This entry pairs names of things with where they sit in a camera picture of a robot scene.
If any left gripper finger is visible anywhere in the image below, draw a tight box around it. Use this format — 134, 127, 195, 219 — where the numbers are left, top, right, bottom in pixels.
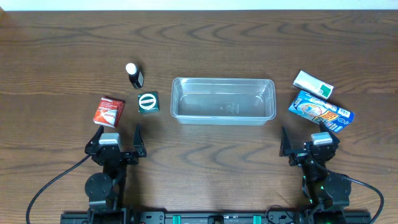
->
133, 124, 144, 150
90, 125, 104, 146

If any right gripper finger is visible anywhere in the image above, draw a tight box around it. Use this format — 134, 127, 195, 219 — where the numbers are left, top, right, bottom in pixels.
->
319, 121, 339, 143
280, 126, 292, 151

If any red white Panadol box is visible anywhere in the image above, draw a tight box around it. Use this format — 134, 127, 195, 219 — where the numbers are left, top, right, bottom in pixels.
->
93, 97, 125, 128

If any dark green square box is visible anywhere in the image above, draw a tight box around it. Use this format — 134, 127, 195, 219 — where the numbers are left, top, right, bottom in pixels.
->
137, 91, 159, 114

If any white green medicine box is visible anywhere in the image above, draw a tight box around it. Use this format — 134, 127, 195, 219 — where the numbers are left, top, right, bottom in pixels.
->
293, 70, 334, 100

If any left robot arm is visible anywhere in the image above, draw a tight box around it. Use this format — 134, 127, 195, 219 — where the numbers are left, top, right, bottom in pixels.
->
85, 126, 147, 213

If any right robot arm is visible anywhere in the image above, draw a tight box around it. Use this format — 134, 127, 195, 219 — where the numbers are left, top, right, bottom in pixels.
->
279, 123, 351, 211

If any clear plastic container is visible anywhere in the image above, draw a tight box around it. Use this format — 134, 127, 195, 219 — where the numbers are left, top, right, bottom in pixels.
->
170, 77, 277, 126

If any black bottle white cap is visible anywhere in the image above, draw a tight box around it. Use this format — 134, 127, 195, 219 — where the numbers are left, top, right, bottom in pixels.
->
126, 63, 144, 89

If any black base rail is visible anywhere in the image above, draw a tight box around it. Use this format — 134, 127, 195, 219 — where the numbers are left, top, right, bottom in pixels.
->
60, 210, 371, 224

